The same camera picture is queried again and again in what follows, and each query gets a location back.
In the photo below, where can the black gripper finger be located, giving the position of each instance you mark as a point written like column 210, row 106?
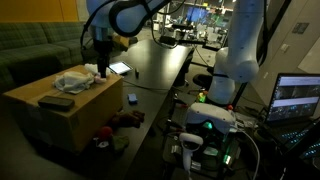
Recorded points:
column 100, row 68
column 107, row 67

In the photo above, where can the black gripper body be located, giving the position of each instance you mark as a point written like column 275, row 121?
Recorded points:
column 102, row 48

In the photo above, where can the white towel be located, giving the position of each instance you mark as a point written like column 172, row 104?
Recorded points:
column 73, row 81

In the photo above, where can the blue sponge block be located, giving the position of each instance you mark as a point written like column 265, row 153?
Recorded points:
column 132, row 98

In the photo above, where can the brown plush toy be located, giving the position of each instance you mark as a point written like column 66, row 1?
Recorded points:
column 128, row 119

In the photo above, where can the dark grey block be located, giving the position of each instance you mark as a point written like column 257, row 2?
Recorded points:
column 56, row 103

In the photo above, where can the red plush rose green leaves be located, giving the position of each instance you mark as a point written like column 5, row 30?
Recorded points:
column 105, row 132

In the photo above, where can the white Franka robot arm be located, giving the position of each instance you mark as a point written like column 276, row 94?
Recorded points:
column 240, row 60

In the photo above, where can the large cardboard box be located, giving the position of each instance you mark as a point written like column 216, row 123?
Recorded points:
column 90, row 113

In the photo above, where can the lit tablet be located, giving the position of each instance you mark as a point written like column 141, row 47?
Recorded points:
column 120, row 67

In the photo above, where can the small black cylinder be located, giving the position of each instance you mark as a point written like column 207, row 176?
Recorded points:
column 137, row 73

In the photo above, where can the black equipment bar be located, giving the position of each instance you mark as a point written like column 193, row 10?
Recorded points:
column 173, row 39

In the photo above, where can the green plaid sofa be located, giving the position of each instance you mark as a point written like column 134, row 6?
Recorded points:
column 30, row 50

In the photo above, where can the small green yellow object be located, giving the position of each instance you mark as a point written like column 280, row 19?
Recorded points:
column 202, row 97

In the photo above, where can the distant blue screen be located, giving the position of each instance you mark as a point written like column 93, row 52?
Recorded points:
column 196, row 14

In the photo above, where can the white VR controller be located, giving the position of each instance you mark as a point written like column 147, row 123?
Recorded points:
column 190, row 140

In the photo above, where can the white VR headset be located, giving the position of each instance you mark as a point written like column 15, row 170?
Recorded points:
column 210, row 115

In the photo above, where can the small red knob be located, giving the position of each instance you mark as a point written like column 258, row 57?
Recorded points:
column 230, row 107

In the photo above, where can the black device green lights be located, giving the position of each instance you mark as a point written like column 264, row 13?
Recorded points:
column 233, row 146

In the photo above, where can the open black laptop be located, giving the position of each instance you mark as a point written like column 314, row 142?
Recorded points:
column 293, row 96

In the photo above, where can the white wall switch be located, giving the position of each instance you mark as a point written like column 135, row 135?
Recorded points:
column 285, row 47

